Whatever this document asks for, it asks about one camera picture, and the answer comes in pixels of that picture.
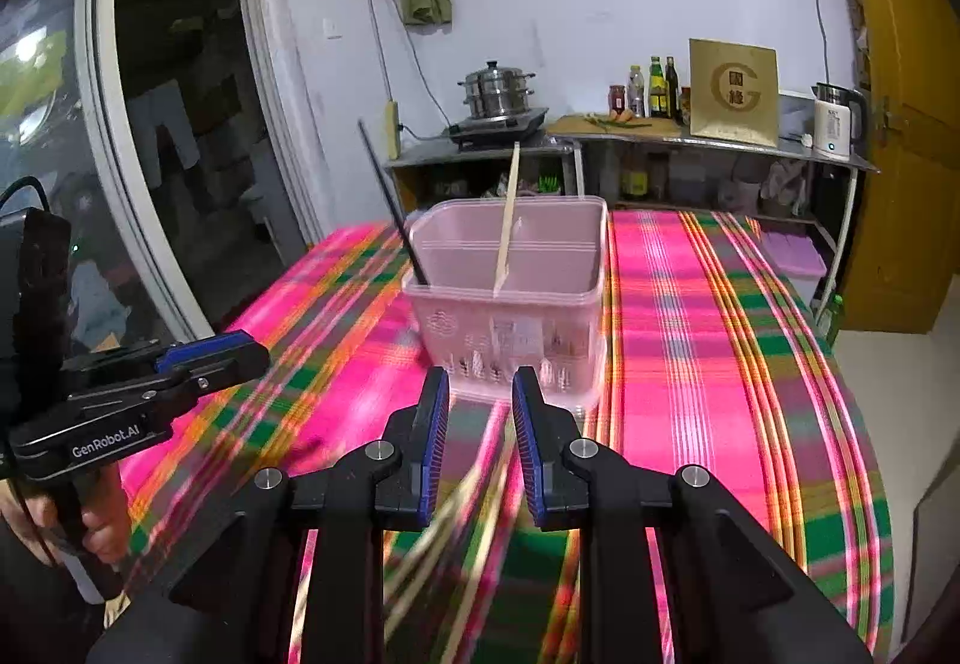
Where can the black induction cooker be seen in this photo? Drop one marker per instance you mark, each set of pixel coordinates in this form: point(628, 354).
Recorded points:
point(502, 128)

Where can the dark sauce bottle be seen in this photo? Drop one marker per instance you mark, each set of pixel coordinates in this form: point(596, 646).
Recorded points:
point(672, 90)

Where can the beige power strip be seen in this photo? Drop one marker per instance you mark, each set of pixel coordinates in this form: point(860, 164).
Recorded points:
point(391, 128)

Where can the green onion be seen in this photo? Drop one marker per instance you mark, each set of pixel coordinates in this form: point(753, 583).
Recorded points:
point(600, 122)

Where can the white electric kettle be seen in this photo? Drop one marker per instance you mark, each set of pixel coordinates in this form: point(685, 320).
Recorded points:
point(836, 120)

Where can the green glass bottle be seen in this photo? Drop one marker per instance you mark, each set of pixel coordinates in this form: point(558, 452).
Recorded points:
point(833, 323)

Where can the small red label jar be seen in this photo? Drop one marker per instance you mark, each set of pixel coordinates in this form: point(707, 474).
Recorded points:
point(685, 107)

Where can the purple flat box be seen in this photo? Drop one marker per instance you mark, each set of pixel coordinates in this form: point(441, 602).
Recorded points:
point(795, 251)

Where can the red sauce jar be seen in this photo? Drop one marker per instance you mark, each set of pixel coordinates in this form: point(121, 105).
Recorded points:
point(617, 100)

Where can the white cup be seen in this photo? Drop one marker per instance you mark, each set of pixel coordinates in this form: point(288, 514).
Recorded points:
point(739, 193)

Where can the pink basket with green items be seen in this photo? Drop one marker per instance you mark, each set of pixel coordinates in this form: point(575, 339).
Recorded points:
point(544, 186)

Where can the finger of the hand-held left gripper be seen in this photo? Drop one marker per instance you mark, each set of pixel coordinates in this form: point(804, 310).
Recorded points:
point(210, 347)
point(225, 377)

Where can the wooden cutting board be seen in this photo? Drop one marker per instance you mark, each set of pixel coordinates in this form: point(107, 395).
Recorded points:
point(577, 126)

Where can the black chopstick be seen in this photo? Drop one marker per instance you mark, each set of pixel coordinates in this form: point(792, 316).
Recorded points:
point(390, 199)

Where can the pink plastic utensil basket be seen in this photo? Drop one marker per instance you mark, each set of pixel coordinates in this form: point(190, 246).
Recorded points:
point(510, 334)

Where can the white hanging garment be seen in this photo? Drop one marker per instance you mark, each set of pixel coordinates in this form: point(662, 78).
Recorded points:
point(161, 124)

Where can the small steel shelf table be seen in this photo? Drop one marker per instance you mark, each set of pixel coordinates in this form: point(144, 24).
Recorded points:
point(420, 158)

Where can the white sliding door frame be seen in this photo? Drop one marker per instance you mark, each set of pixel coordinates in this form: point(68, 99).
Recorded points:
point(255, 72)

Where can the pink plaid tablecloth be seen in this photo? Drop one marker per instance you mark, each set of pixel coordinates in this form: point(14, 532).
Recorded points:
point(675, 364)

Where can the yellow jar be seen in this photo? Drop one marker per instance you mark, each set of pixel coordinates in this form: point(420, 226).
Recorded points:
point(634, 177)

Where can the long steel shelf table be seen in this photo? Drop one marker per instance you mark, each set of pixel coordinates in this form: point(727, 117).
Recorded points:
point(750, 147)

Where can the carrot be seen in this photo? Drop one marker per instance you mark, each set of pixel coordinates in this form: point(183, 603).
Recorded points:
point(619, 117)

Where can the steel steamer pot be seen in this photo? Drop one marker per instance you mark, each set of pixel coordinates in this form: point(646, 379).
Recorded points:
point(495, 90)

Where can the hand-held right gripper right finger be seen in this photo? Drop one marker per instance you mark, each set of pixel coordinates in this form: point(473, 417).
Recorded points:
point(527, 446)

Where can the gold square board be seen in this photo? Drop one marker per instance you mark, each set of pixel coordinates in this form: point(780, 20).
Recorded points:
point(735, 94)

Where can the person's left hand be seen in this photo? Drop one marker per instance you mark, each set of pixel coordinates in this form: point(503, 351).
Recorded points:
point(105, 529)

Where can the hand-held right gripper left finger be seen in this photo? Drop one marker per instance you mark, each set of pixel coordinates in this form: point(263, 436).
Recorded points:
point(435, 439)

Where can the yellow oil bottle green cap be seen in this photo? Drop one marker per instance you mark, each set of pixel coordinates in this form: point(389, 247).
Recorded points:
point(658, 90)

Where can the pink crumpled cloth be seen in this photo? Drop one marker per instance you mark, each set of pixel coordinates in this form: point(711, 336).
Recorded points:
point(784, 184)

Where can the clear plastic bottle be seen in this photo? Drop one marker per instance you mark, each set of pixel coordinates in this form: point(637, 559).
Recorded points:
point(637, 94)

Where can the white wall switch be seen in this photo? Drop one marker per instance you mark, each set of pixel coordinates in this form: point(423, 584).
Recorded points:
point(331, 27)

